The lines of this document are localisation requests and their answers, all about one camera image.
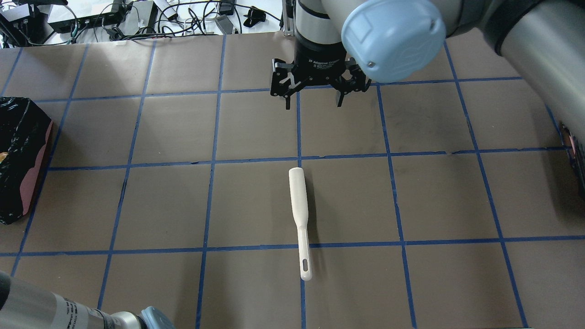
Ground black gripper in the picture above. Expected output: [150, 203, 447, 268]
[270, 39, 372, 111]

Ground beige hand brush black bristles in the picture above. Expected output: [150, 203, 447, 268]
[288, 167, 313, 281]

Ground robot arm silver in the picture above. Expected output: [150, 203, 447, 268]
[0, 271, 175, 329]
[270, 0, 585, 149]

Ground black network switch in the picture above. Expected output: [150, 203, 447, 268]
[47, 0, 127, 34]

